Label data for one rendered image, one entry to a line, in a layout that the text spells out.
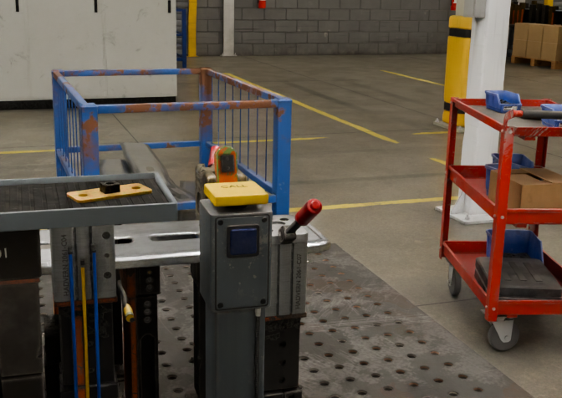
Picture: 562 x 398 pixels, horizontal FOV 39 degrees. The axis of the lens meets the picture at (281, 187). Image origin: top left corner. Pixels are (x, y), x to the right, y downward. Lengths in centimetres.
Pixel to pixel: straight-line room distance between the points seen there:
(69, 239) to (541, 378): 239
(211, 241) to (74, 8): 819
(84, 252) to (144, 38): 815
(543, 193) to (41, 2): 673
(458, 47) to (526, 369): 527
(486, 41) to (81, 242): 405
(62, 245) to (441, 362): 82
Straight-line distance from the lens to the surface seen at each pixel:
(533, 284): 328
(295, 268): 108
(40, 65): 901
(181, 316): 171
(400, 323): 172
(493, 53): 491
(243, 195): 86
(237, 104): 304
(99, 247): 101
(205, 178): 138
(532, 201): 312
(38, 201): 86
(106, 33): 905
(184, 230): 127
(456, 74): 813
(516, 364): 323
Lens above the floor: 138
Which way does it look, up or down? 14 degrees down
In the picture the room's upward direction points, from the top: 1 degrees clockwise
